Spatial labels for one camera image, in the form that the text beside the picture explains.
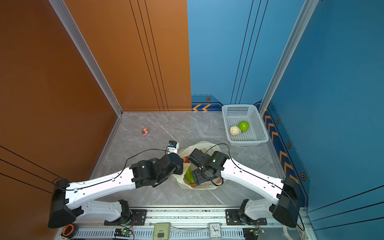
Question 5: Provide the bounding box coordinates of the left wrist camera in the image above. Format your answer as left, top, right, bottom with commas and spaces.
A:
166, 140, 180, 154

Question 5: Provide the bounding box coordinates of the small pink toy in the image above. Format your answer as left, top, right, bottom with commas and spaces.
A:
142, 127, 149, 136

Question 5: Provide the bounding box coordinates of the aluminium front rail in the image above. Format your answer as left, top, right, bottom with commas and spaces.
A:
73, 207, 317, 240

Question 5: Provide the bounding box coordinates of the green square device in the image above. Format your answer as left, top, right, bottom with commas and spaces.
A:
153, 223, 171, 240

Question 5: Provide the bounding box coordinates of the white tape roll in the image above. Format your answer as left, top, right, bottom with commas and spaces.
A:
283, 226, 308, 240

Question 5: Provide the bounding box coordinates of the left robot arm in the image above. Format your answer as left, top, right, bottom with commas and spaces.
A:
48, 153, 184, 229

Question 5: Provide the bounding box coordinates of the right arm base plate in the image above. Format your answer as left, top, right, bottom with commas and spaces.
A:
225, 209, 268, 226

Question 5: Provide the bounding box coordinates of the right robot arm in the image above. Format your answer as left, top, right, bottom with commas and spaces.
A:
189, 149, 302, 228

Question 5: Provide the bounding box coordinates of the circuit board right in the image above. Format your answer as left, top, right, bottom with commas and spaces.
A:
243, 228, 265, 240

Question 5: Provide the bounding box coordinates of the small white clock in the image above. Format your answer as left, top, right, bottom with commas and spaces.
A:
208, 223, 223, 239

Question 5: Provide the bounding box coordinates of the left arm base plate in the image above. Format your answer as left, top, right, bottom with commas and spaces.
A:
104, 209, 148, 226

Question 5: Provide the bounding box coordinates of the green cucumber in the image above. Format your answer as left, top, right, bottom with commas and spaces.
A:
185, 168, 195, 185

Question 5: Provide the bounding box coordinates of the white plastic basket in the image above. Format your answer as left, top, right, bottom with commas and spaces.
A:
222, 105, 269, 146

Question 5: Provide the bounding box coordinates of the yellow translucent plastic bag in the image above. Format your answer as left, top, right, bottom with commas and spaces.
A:
171, 141, 221, 191

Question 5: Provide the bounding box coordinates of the orange black tape measure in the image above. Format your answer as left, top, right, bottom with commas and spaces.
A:
61, 224, 77, 239

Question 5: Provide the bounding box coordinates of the green circuit board left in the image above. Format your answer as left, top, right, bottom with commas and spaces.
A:
114, 228, 135, 240

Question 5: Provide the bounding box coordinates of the cream bumpy fruit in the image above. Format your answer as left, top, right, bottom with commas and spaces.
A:
230, 126, 242, 136

